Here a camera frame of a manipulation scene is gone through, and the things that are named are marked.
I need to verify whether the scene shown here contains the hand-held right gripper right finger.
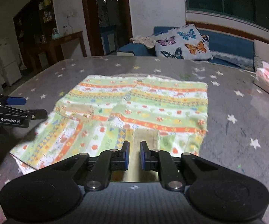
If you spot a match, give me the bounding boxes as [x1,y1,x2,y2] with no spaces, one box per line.
[140,141,220,191]

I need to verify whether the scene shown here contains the dark wooden shelf cabinet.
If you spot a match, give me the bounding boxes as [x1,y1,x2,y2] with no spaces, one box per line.
[13,0,58,71]

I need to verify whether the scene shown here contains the blue cabinet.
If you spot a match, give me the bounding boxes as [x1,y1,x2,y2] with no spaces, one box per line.
[100,25,116,55]

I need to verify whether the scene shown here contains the patterned child's jacket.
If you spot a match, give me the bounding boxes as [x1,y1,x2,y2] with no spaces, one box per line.
[10,74,209,175]

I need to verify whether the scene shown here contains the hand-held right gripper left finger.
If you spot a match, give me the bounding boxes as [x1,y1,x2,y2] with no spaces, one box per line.
[52,141,130,191]

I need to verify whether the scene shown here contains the blue sofa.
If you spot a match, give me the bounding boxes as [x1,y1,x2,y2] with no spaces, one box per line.
[117,26,257,72]

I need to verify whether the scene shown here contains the grey star-print tablecloth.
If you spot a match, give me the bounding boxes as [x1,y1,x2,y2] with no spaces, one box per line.
[0,55,269,224]

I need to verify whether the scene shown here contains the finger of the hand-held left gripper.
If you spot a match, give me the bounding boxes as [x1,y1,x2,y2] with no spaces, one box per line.
[26,109,48,120]
[0,95,27,106]

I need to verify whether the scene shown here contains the dark wooden door frame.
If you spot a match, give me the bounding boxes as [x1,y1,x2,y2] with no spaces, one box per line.
[79,0,133,57]

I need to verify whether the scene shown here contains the butterfly print pillow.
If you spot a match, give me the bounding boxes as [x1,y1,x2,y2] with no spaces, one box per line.
[154,25,214,60]

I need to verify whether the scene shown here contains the crumpled beige cloth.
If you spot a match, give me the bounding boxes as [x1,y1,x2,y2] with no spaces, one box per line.
[129,35,156,49]

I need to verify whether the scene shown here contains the beige pillow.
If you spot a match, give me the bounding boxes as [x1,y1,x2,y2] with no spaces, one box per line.
[253,39,269,73]

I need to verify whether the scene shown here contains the white refrigerator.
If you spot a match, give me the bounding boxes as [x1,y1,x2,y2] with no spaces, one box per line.
[0,37,22,86]

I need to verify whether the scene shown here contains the wooden sideboard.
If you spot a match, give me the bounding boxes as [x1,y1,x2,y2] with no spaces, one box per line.
[28,30,87,70]

